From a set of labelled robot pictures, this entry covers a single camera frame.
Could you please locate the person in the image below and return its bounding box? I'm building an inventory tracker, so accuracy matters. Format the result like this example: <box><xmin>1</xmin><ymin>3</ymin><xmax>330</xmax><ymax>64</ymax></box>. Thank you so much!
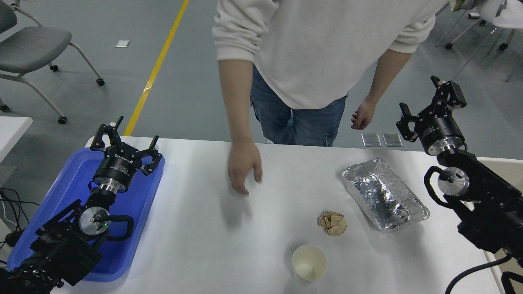
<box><xmin>212</xmin><ymin>0</ymin><xmax>450</xmax><ymax>147</ymax></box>

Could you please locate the person's right hand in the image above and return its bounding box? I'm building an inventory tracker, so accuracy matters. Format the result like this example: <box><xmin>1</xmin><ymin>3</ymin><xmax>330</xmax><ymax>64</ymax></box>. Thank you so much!
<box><xmin>227</xmin><ymin>141</ymin><xmax>263</xmax><ymax>195</ymax></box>

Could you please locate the person's left hand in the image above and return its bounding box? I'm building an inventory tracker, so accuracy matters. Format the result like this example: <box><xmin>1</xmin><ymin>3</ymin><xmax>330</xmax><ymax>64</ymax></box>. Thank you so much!
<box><xmin>351</xmin><ymin>98</ymin><xmax>378</xmax><ymax>130</ymax></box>

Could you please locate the blue plastic tray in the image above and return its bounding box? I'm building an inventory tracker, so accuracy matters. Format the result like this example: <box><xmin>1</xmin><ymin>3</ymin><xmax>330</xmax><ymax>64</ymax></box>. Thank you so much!
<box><xmin>7</xmin><ymin>147</ymin><xmax>166</xmax><ymax>283</ymax></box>

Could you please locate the large pale bin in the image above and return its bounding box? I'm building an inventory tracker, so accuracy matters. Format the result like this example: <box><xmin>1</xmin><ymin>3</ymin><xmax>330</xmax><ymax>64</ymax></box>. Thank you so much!
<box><xmin>476</xmin><ymin>157</ymin><xmax>523</xmax><ymax>294</ymax></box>

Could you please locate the silver foil tray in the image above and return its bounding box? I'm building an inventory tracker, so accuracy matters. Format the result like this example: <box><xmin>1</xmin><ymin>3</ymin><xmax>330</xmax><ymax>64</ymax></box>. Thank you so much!
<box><xmin>342</xmin><ymin>158</ymin><xmax>431</xmax><ymax>231</ymax></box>

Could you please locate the white wheeled chair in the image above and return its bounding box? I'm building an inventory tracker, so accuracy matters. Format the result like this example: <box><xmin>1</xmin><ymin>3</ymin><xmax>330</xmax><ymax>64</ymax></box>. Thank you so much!
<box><xmin>435</xmin><ymin>0</ymin><xmax>523</xmax><ymax>82</ymax></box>

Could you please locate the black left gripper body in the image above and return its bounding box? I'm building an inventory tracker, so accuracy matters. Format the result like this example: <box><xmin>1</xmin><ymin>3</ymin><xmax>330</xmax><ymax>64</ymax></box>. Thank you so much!
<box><xmin>92</xmin><ymin>144</ymin><xmax>142</xmax><ymax>192</ymax></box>

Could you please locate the crumpled tan paper ball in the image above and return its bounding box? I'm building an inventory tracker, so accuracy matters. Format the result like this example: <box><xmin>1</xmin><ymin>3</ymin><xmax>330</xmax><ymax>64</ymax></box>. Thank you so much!
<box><xmin>319</xmin><ymin>211</ymin><xmax>348</xmax><ymax>236</ymax></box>

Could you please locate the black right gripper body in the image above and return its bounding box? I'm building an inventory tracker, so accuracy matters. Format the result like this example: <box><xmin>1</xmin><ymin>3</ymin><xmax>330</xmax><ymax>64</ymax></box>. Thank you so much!
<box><xmin>416</xmin><ymin>114</ymin><xmax>465</xmax><ymax>152</ymax></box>

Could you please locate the white paper cup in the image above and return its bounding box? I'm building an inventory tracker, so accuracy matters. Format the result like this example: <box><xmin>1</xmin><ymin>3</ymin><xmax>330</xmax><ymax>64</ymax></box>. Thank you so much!
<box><xmin>292</xmin><ymin>244</ymin><xmax>327</xmax><ymax>282</ymax></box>

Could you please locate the black floor cable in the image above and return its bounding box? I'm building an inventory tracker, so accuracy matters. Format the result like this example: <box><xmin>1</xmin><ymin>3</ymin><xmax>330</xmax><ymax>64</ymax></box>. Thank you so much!
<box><xmin>0</xmin><ymin>188</ymin><xmax>40</xmax><ymax>249</ymax></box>

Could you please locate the grey wheeled chair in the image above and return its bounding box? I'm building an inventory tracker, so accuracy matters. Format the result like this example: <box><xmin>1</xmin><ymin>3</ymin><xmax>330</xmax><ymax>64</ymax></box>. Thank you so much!
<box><xmin>0</xmin><ymin>0</ymin><xmax>105</xmax><ymax>125</ymax></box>

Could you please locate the white side table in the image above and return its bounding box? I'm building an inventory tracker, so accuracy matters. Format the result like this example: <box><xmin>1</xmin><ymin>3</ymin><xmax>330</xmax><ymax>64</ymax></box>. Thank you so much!
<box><xmin>0</xmin><ymin>116</ymin><xmax>33</xmax><ymax>164</ymax></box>

